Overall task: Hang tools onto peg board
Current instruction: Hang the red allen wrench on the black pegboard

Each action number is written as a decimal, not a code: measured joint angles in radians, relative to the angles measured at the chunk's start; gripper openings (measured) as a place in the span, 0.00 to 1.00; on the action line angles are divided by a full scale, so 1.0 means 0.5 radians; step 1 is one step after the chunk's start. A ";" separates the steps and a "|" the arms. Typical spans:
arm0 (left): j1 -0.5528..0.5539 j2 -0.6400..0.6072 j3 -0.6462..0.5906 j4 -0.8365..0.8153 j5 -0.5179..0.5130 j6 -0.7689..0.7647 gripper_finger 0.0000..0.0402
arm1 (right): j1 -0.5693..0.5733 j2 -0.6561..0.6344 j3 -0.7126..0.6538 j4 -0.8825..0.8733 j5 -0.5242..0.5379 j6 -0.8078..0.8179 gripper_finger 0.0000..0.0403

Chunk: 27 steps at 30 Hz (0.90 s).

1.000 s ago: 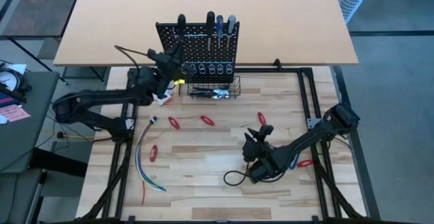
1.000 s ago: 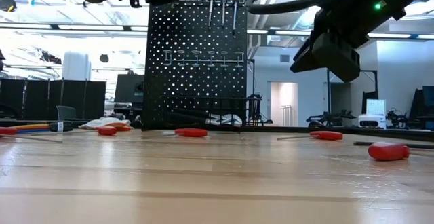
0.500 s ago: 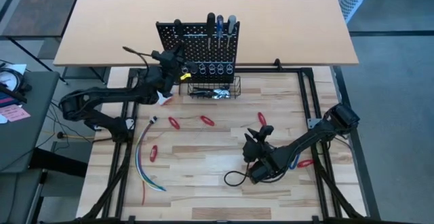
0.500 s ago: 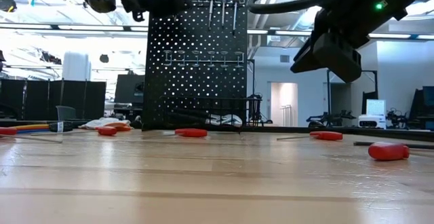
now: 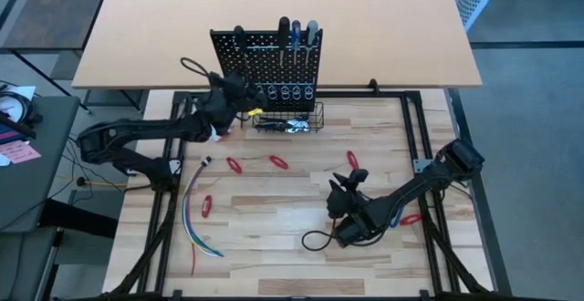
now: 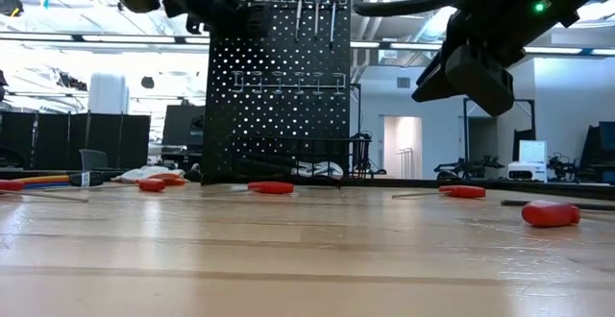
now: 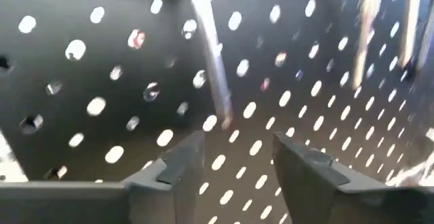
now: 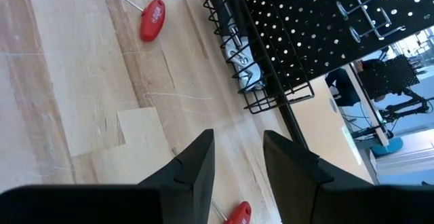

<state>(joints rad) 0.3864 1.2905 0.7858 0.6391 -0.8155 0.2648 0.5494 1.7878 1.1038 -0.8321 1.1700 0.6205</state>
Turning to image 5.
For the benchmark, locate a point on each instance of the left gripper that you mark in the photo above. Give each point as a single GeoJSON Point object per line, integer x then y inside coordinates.
{"type": "Point", "coordinates": [235, 98]}

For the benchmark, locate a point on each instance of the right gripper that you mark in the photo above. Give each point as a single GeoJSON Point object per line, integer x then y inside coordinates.
{"type": "Point", "coordinates": [344, 203]}

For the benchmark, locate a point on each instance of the black pliers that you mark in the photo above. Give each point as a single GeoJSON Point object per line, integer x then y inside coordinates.
{"type": "Point", "coordinates": [269, 126]}

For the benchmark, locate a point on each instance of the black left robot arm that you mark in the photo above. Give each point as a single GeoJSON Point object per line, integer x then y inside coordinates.
{"type": "Point", "coordinates": [137, 130]}

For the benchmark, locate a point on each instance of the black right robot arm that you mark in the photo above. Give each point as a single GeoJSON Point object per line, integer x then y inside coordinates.
{"type": "Point", "coordinates": [410, 189]}

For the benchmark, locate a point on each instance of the black metal peg board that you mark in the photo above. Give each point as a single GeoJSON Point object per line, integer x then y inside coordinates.
{"type": "Point", "coordinates": [264, 70]}

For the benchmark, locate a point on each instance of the yellow tape tag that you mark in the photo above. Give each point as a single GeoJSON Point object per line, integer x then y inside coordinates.
{"type": "Point", "coordinates": [255, 111]}

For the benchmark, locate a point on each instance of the light wooden desk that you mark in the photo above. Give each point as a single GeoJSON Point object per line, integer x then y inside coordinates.
{"type": "Point", "coordinates": [159, 27]}

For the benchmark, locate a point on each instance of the white paper sheet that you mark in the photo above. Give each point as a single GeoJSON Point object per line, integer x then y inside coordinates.
{"type": "Point", "coordinates": [23, 92]}

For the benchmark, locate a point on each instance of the grey side table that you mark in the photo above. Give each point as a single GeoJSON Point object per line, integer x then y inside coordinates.
{"type": "Point", "coordinates": [36, 187]}

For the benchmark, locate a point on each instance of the pink paper sheet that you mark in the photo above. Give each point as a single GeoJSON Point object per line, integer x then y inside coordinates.
{"type": "Point", "coordinates": [20, 152]}

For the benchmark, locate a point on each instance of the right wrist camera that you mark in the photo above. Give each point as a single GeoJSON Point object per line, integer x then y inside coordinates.
{"type": "Point", "coordinates": [350, 235]}

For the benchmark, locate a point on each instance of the silver screwdriver holder rail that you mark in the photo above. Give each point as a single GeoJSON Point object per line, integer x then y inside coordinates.
{"type": "Point", "coordinates": [303, 47]}

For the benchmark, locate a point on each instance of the black aluminium rig frame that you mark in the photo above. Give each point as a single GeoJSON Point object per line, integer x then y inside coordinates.
{"type": "Point", "coordinates": [356, 94]}

